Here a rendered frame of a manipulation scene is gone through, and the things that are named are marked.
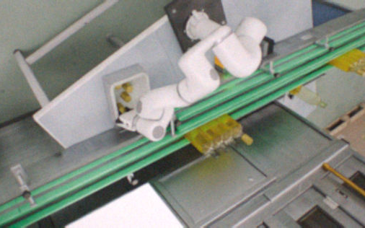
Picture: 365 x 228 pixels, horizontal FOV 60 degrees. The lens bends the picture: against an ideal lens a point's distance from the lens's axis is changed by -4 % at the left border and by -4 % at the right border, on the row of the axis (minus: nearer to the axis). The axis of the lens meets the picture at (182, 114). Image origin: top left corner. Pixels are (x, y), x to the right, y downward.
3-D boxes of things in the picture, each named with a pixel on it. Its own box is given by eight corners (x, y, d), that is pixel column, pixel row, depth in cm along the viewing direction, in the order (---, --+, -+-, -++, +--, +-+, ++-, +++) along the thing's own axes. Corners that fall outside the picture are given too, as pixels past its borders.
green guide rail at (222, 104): (170, 123, 154) (179, 132, 148) (169, 121, 153) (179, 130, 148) (373, 27, 227) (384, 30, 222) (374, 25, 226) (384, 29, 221)
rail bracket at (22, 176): (16, 179, 132) (31, 217, 117) (1, 150, 121) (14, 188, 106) (28, 174, 134) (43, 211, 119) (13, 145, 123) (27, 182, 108)
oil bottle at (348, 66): (322, 60, 208) (361, 79, 189) (324, 53, 204) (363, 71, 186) (327, 58, 210) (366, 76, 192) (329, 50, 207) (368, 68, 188)
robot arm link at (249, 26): (226, 51, 112) (251, 10, 109) (221, 50, 136) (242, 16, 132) (249, 66, 113) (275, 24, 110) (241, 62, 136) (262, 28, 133)
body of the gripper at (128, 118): (133, 136, 128) (120, 128, 137) (155, 126, 133) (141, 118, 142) (128, 120, 125) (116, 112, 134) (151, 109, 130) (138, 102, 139)
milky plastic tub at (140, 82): (110, 118, 149) (119, 129, 143) (101, 76, 135) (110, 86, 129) (143, 104, 156) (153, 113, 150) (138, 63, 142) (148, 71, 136)
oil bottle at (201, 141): (179, 132, 161) (205, 157, 147) (178, 123, 158) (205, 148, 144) (188, 127, 163) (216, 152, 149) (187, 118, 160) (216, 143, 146)
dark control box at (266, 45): (252, 51, 183) (262, 57, 177) (253, 38, 178) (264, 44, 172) (262, 47, 186) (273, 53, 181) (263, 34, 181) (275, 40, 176)
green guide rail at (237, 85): (169, 110, 149) (179, 120, 144) (169, 109, 148) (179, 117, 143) (376, 17, 222) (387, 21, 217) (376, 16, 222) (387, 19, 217)
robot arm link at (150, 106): (195, 81, 113) (161, 104, 128) (165, 74, 105) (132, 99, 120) (199, 104, 110) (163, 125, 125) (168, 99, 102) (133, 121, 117)
